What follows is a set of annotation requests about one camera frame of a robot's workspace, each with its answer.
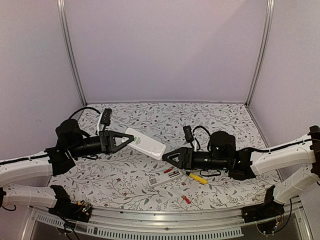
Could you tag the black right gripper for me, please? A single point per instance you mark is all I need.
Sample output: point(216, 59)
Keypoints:
point(186, 154)

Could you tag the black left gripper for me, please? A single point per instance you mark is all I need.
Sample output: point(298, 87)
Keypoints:
point(108, 142)

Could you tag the red orange battery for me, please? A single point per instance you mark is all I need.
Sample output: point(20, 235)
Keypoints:
point(168, 170)

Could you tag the narrow white remote control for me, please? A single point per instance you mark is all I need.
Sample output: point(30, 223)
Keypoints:
point(164, 178)

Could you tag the yellow handled screwdriver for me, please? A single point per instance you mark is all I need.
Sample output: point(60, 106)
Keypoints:
point(196, 177)

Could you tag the white remote with green buttons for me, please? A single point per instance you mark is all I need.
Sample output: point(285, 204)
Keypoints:
point(146, 145)

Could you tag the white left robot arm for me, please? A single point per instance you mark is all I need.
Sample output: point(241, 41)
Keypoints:
point(72, 143)

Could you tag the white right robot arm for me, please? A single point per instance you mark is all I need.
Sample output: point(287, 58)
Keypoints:
point(250, 162)

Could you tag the floral patterned table mat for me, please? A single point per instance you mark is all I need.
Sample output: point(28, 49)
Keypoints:
point(120, 180)

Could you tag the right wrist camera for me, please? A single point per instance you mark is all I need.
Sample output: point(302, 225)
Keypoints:
point(189, 137)

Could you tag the aluminium front rail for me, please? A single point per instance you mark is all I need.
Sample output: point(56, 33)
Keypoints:
point(125, 224)

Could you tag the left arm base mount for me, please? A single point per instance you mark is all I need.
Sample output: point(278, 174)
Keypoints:
point(79, 211)

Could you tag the left aluminium corner post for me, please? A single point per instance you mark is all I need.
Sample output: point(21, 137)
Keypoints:
point(61, 6)

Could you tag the aluminium corner post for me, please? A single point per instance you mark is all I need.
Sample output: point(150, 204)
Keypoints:
point(61, 6)
point(270, 4)

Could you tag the right aluminium corner post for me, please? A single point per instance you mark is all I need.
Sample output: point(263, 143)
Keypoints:
point(270, 4)

